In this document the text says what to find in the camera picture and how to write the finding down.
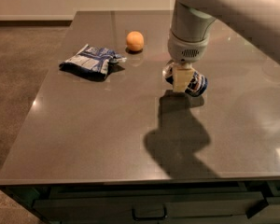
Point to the white gripper with vent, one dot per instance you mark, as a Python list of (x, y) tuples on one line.
[(186, 51)]

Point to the blue pepsi can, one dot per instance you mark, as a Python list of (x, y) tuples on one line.
[(198, 84)]

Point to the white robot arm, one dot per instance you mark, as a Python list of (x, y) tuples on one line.
[(257, 21)]

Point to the orange fruit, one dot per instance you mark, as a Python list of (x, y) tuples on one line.
[(134, 41)]

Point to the blue white chip bag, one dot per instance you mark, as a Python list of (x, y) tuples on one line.
[(92, 61)]

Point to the dark cabinet drawer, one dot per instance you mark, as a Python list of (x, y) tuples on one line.
[(225, 202)]

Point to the black drawer handle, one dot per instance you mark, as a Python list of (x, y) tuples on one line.
[(149, 213)]

